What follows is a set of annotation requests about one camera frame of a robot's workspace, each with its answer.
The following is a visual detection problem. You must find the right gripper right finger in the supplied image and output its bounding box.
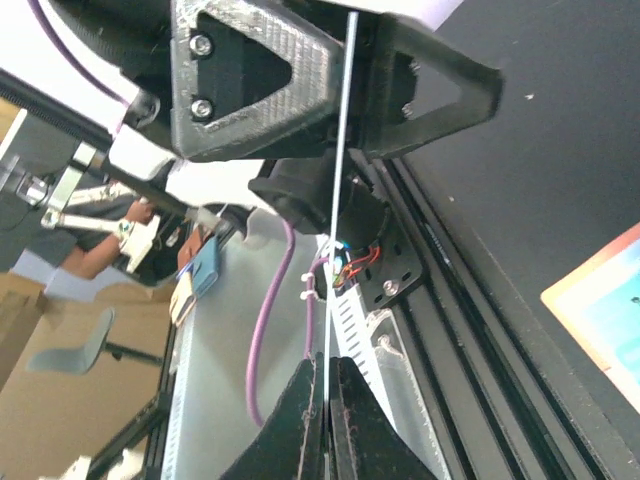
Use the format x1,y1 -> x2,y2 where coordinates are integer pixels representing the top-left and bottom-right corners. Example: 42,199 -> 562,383
327,357 -> 435,480

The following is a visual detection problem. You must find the teal VIP card in holder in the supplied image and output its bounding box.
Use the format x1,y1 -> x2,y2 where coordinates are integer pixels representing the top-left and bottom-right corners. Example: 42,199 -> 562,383
580,247 -> 639,405

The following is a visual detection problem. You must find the grey office chair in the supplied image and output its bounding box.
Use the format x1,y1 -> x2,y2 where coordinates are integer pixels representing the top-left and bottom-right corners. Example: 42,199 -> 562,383
26,308 -> 163,376

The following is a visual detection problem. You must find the pink leather card holder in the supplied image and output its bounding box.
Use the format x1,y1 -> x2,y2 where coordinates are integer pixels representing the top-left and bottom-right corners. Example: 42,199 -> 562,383
541,225 -> 639,409

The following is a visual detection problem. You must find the teal vip card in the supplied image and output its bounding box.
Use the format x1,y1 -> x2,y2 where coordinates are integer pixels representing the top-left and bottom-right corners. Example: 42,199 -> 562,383
323,10 -> 359,479
580,247 -> 639,405

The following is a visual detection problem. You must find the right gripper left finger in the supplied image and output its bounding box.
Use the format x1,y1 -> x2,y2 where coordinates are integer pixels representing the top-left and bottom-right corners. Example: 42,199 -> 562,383
221,353 -> 324,480

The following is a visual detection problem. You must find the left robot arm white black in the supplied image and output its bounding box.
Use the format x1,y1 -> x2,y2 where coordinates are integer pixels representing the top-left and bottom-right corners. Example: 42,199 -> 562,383
1,1 -> 504,231

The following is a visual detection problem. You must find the person in background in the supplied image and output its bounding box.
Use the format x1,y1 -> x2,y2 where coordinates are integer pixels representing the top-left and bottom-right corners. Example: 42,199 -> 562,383
60,200 -> 154,280

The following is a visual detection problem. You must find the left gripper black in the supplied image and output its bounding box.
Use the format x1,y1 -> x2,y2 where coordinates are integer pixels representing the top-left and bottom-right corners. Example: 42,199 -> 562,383
52,1 -> 348,162

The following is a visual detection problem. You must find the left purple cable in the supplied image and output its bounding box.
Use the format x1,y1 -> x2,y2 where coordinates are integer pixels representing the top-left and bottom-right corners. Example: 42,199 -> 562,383
27,0 -> 321,427

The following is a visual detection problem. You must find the white slotted cable duct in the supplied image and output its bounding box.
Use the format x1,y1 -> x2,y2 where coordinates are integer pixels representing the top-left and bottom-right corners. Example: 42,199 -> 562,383
162,239 -> 451,480

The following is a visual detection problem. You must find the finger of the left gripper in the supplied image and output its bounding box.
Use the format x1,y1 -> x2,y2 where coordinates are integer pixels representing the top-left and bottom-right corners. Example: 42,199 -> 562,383
361,13 -> 503,159

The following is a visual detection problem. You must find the black aluminium rail front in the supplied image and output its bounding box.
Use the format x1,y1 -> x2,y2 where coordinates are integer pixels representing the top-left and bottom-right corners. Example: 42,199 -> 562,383
358,160 -> 639,479

